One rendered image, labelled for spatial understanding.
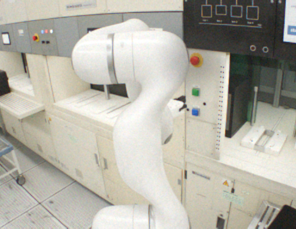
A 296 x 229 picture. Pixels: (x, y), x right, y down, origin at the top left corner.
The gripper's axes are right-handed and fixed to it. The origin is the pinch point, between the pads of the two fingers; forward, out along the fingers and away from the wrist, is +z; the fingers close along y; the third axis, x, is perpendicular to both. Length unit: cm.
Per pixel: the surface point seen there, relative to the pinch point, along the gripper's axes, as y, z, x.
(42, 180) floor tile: -165, -7, -120
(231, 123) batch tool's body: 9.2, 36.1, -23.6
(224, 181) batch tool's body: 18.1, 11.7, -43.9
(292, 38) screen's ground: 40, 12, 28
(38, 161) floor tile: -203, 9, -120
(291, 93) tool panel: 30, 100, -22
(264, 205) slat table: 42, 6, -44
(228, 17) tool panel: 15.0, 11.7, 34.1
